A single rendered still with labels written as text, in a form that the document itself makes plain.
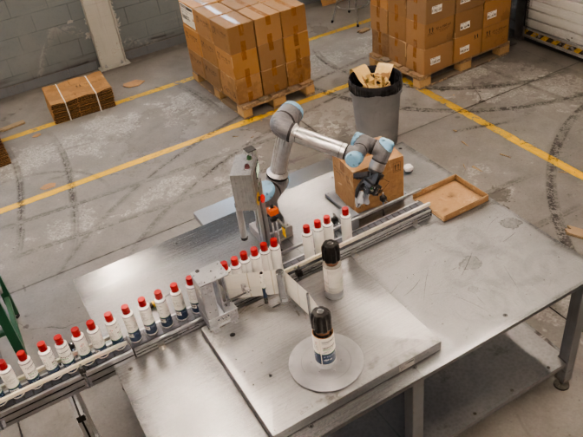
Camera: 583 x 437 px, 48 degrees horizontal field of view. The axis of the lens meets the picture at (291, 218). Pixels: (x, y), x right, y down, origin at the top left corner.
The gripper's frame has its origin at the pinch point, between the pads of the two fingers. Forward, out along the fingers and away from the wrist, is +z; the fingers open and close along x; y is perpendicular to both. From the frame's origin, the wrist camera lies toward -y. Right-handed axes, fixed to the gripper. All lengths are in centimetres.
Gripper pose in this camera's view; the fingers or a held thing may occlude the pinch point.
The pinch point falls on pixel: (357, 204)
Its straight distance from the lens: 323.3
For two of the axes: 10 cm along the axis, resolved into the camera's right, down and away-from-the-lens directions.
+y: 5.0, 4.8, -7.2
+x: 8.0, 0.7, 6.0
